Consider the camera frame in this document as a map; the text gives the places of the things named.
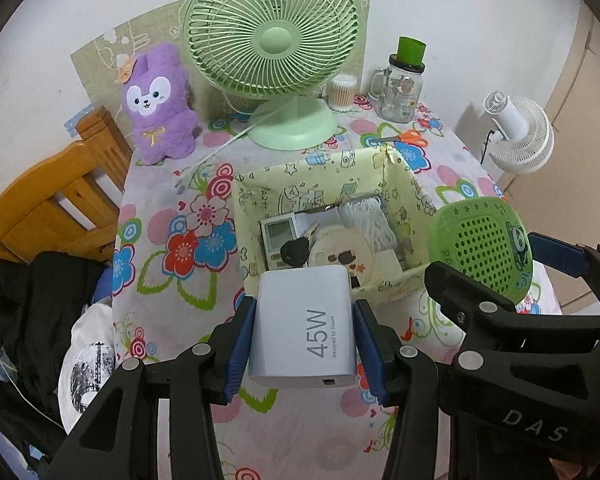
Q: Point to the pale yellow printed storage box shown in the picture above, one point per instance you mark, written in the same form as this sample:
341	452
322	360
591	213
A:
260	195

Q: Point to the white remote control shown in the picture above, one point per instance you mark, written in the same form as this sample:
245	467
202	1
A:
277	232

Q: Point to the pack of white floss picks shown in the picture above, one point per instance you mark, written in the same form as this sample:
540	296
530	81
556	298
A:
370	220

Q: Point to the round beige cartoon mirror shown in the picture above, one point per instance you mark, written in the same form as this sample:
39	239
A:
340	252

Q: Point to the large white charger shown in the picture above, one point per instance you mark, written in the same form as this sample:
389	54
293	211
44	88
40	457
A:
300	330

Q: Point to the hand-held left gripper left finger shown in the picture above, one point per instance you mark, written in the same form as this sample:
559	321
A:
240	350

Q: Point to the glass mug jar green lid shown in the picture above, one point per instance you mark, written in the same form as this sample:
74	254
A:
397	100

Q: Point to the black clothing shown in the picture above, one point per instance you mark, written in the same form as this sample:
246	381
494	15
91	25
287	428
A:
40	310

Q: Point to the wooden bed headboard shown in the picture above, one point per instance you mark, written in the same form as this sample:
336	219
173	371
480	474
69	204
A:
45	210

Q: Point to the green perforated plastic paddle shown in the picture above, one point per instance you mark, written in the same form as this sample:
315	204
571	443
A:
475	245

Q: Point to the black key fob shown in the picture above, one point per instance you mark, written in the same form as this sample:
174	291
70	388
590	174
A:
295	251

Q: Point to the beige printed wall panel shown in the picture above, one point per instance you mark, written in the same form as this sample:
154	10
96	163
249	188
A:
100	60

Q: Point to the beige wooden door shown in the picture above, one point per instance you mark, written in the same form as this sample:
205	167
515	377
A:
580	160

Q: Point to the blue paper on wall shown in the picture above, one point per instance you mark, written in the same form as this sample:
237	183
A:
77	122

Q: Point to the floral tablecloth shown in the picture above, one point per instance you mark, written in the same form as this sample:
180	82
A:
180	310

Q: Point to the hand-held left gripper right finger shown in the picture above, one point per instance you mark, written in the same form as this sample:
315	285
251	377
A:
370	355

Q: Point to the white printed shirt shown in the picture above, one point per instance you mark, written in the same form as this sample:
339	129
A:
87	375

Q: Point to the cotton swab jar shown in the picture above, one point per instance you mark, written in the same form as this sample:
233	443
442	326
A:
341	95

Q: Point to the purple plush toy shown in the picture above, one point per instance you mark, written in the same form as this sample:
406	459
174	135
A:
155	125

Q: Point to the black backpack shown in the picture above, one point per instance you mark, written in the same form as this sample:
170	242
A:
10	410

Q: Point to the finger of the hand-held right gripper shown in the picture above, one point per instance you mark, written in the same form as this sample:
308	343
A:
555	255
460	292

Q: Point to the blue bed sheet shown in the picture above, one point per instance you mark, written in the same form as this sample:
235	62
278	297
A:
102	285

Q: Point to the green desk fan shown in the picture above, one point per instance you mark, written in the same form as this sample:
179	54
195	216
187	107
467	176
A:
275	40

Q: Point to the white floor fan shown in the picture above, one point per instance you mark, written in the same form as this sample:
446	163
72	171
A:
522	140

